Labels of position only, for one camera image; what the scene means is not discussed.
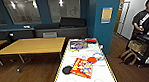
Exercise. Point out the white paper sign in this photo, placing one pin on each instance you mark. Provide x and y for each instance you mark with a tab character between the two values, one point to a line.
49	34

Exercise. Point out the brown floor bag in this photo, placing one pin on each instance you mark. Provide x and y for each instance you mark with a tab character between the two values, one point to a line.
128	58

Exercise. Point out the tan wicker basket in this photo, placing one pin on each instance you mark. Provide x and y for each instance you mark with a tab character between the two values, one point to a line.
135	46

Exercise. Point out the colourful puzzle box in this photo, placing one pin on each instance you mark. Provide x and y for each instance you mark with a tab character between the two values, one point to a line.
78	44

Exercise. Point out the flat red box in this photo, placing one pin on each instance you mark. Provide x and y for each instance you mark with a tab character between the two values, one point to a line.
91	40

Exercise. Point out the grey sofa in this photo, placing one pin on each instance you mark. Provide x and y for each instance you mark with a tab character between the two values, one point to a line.
73	29

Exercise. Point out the black bowl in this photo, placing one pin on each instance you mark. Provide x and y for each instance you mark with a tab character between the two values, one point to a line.
67	70

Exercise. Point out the black chair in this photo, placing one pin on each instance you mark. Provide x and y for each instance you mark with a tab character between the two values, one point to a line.
11	38

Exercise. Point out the yellow air hockey table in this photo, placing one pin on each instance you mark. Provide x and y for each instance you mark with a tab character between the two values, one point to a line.
84	81

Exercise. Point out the orange snack box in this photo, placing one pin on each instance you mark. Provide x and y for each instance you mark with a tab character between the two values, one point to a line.
80	67

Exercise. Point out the person in black shirt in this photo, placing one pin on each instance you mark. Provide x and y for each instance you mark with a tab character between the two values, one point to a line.
144	18

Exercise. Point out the white wall outlet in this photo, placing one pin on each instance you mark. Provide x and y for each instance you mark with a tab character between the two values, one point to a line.
101	46

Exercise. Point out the brown wooden door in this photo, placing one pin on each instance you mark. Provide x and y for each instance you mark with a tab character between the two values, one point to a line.
119	17

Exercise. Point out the clear bowl blue rim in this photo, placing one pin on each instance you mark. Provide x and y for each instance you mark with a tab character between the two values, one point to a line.
94	57

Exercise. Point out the long dark grey bench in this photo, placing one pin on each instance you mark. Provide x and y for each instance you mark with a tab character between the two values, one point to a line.
3	34

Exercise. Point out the yellow notice board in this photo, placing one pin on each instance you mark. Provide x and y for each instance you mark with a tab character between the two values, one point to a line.
106	15

